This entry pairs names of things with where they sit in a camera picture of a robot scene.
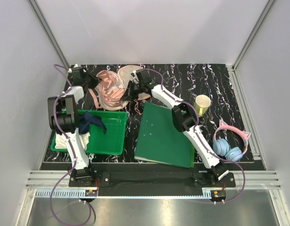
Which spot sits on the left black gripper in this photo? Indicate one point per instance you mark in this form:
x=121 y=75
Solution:
x=95 y=80

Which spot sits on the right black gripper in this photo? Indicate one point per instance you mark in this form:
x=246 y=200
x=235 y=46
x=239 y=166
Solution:
x=128 y=93

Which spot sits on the pink satin bra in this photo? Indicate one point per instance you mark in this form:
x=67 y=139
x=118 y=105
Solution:
x=109 y=89

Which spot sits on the pink mesh laundry bag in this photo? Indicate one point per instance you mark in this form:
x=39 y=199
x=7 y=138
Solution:
x=121 y=89

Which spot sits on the green plastic bin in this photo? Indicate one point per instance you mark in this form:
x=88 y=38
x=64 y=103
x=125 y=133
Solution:
x=95 y=141

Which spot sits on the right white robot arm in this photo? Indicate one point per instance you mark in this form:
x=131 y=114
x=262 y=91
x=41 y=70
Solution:
x=185 y=120

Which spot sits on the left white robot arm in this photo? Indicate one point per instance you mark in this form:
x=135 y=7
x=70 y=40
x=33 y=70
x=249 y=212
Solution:
x=64 y=120

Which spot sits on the navy blue garment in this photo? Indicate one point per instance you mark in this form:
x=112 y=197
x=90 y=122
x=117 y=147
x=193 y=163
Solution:
x=86 y=119

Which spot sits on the yellow paper cup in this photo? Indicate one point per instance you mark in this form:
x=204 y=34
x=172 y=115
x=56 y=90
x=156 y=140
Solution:
x=202 y=104

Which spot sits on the blue pink cat headphones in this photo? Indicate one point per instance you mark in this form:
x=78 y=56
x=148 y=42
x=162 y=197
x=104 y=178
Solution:
x=221 y=146

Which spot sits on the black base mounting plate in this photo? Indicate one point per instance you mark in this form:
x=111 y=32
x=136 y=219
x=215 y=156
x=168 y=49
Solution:
x=188 y=178

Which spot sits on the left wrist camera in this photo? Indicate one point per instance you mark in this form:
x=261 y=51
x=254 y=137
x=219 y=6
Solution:
x=77 y=74

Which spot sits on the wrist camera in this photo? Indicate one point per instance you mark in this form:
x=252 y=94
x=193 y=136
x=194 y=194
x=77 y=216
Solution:
x=141 y=74
x=77 y=74

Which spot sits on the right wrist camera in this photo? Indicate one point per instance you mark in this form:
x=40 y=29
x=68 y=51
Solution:
x=141 y=74

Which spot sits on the green ring binder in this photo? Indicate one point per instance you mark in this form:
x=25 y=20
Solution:
x=159 y=141

